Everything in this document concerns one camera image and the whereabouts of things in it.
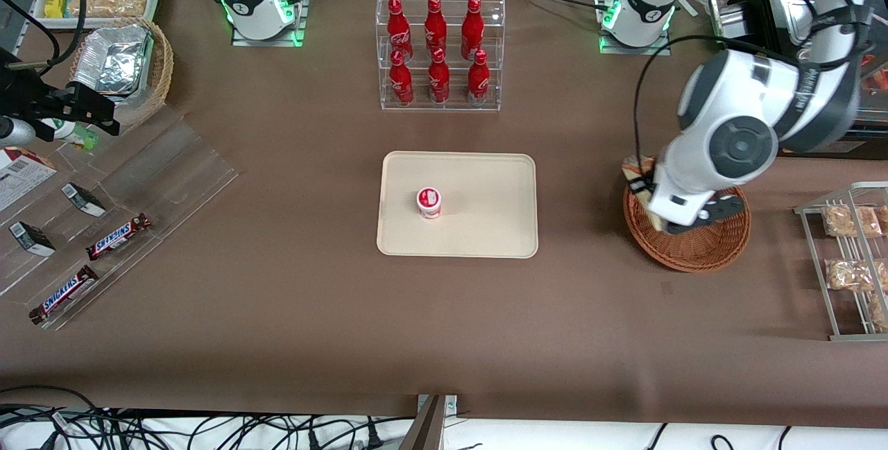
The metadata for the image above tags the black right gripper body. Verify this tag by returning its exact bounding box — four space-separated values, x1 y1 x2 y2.
0 48 70 141

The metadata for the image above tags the triangular sandwich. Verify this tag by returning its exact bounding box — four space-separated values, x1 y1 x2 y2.
621 155 670 232

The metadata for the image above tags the light woven wicker basket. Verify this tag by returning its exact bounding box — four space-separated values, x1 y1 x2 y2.
68 17 174 128

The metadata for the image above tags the round brown wicker basket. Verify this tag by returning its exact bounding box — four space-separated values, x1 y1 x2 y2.
623 183 752 273

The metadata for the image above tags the beige plastic tray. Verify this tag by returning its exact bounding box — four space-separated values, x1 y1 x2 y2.
376 151 539 259

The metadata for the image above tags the green white small bottle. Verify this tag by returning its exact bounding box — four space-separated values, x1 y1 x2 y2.
38 117 99 152

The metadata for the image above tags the silver foil container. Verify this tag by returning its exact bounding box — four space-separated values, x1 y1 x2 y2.
73 25 153 96

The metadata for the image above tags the small black white box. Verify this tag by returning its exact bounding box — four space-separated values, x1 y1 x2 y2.
61 182 107 218
8 221 56 257

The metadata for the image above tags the white red printed carton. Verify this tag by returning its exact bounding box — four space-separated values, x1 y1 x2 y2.
0 147 58 213

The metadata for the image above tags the clear bag of crackers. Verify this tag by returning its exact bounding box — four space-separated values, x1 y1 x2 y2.
69 0 150 19

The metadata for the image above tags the clear acrylic stepped display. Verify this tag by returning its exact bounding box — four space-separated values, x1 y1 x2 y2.
0 107 240 331

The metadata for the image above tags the brown snickers bar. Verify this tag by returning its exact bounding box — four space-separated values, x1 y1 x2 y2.
85 213 152 261
28 265 100 326

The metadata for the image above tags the red cola bottle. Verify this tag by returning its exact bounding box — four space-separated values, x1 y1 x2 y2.
386 0 414 62
388 50 415 106
427 48 451 105
424 0 448 59
467 49 490 106
461 0 485 61

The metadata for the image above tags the clear acrylic bottle rack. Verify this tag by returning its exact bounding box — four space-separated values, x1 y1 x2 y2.
375 0 506 112

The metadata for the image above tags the red white yogurt cup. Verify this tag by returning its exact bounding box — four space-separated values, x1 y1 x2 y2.
416 187 443 220

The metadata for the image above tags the black silver appliance box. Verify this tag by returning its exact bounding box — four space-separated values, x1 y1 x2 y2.
709 0 888 159

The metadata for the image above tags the brown paper table cover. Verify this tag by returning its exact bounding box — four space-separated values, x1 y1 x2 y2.
0 0 888 430

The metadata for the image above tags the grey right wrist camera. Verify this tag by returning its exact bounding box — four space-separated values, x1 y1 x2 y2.
0 116 37 148

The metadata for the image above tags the silver wire rack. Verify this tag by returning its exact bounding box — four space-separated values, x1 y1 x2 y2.
794 182 888 342

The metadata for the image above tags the metal clamp bracket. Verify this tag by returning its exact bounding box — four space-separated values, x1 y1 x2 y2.
402 395 459 450

